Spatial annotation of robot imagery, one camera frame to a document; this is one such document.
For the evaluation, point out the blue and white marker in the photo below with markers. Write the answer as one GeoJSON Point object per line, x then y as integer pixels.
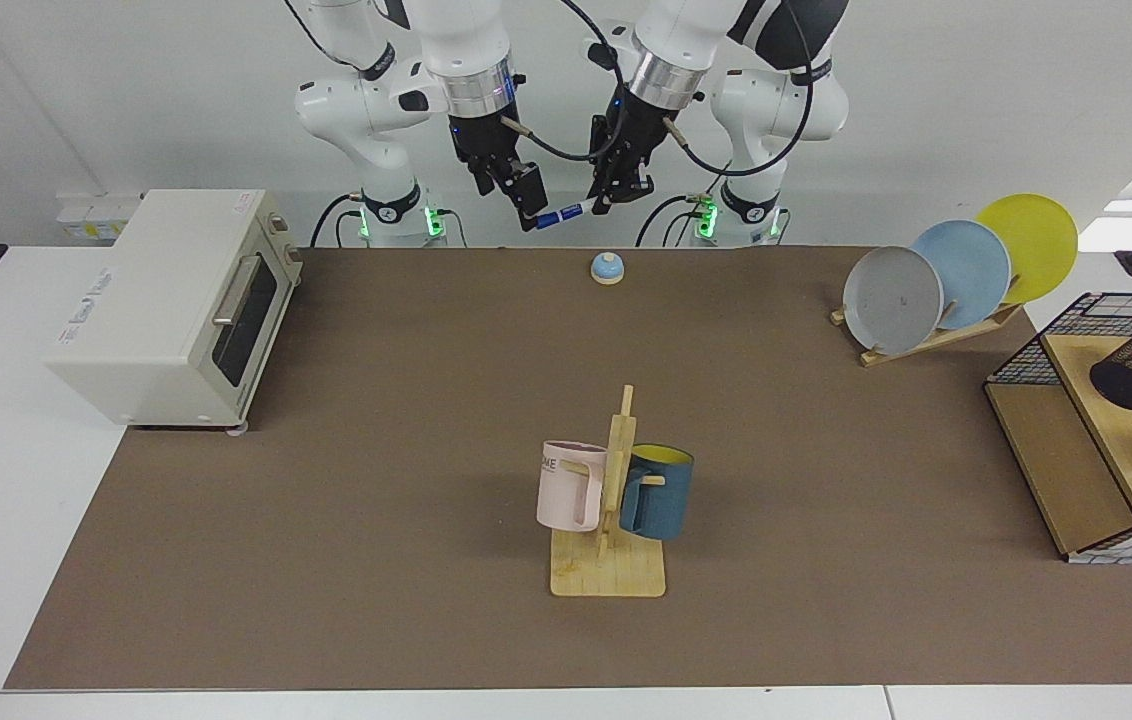
{"type": "Point", "coordinates": [566, 213]}

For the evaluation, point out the small blue round bell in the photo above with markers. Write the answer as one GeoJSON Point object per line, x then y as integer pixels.
{"type": "Point", "coordinates": [607, 267]}

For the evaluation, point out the grey plate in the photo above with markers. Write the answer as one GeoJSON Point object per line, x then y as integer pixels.
{"type": "Point", "coordinates": [891, 300]}

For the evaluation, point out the pink mug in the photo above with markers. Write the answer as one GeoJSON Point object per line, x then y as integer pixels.
{"type": "Point", "coordinates": [566, 490]}

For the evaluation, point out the teal mug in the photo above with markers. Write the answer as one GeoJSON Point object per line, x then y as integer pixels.
{"type": "Point", "coordinates": [661, 495]}

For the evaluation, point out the wooden plate rack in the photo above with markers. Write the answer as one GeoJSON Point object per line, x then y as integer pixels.
{"type": "Point", "coordinates": [926, 345]}

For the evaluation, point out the light blue plate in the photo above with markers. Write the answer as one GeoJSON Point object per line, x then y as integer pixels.
{"type": "Point", "coordinates": [971, 265]}

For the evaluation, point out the pale toaster oven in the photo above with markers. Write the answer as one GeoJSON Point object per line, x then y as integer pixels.
{"type": "Point", "coordinates": [156, 300]}

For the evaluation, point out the brown table cloth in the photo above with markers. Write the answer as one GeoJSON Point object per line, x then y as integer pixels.
{"type": "Point", "coordinates": [426, 560]}

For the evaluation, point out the wooden cup stand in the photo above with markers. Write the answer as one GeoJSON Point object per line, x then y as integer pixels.
{"type": "Point", "coordinates": [606, 575]}

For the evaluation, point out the yellow plate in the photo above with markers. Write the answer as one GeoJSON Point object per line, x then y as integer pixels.
{"type": "Point", "coordinates": [1041, 245]}

